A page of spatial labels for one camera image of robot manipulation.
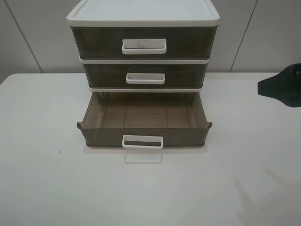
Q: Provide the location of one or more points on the smoky bottom drawer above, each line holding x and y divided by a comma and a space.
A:
144, 119

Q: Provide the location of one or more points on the smoky drawer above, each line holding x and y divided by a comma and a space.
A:
131, 76
144, 119
104, 43

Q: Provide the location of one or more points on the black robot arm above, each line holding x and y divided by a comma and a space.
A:
284, 87

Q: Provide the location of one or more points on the smoky middle drawer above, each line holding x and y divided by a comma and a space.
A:
131, 76

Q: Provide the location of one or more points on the smoky top drawer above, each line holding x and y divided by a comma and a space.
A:
104, 43

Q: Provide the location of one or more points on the white plastic drawer cabinet frame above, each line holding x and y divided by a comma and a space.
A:
144, 13

